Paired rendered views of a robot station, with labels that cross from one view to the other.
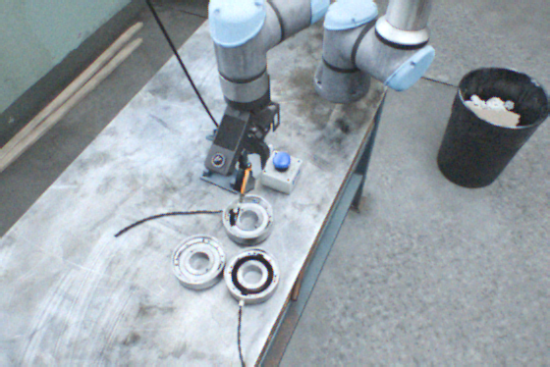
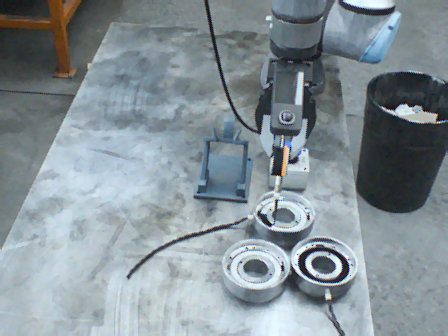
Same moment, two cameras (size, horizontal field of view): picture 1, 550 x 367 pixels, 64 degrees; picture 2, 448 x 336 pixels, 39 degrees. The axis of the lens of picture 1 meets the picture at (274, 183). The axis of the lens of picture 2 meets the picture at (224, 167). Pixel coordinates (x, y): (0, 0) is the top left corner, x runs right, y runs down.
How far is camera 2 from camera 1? 0.53 m
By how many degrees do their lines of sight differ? 23
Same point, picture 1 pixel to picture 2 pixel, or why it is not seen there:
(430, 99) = not seen: hidden behind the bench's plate
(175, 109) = (118, 137)
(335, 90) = not seen: hidden behind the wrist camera
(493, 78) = (394, 85)
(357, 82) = (316, 72)
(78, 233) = (74, 287)
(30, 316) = not seen: outside the picture
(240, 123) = (297, 75)
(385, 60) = (360, 30)
